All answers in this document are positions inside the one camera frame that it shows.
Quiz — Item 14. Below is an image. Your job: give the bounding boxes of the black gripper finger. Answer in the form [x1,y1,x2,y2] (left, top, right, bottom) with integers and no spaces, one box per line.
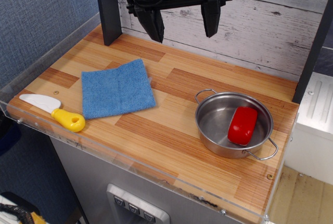
[134,6,164,43]
[201,0,221,37]

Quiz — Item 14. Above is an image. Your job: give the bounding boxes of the blue cloth napkin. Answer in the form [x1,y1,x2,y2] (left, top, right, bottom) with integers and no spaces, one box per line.
[81,59,156,120]

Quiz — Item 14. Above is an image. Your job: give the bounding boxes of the red toy cheese block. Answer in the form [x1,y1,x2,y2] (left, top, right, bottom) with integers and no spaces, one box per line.
[227,107,258,146]

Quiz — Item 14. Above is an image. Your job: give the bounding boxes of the grey toy fridge cabinet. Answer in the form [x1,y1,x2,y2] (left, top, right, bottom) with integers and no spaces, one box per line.
[49,137,250,224]

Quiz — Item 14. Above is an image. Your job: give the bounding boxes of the white ribbed appliance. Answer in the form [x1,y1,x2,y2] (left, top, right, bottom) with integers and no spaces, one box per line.
[285,72,332,184]

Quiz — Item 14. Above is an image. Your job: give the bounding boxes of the silver dispenser button panel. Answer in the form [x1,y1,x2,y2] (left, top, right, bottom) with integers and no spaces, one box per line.
[106,183,170,223]

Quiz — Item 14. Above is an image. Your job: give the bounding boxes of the black and yellow bag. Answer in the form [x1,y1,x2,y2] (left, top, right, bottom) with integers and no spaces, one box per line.
[1,192,47,223]

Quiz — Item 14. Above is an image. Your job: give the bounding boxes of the dark grey left post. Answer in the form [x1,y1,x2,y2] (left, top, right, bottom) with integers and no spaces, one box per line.
[97,0,122,46]

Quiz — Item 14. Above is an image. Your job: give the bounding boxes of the dark grey post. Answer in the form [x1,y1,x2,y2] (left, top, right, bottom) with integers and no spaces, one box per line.
[97,0,122,46]
[292,0,332,104]

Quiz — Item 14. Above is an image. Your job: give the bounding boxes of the steel pan with handles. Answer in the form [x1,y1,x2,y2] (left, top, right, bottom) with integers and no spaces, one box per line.
[195,91,274,160]

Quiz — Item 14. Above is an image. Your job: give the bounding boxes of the dark grey right post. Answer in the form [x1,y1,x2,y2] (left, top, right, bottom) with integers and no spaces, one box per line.
[292,0,332,104]

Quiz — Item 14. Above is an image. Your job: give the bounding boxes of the yellow handled white toy knife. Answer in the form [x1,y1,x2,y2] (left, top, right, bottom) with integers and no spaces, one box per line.
[19,94,85,133]

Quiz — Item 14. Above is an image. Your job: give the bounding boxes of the clear acrylic guard rail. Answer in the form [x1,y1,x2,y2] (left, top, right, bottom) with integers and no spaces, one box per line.
[1,14,298,223]

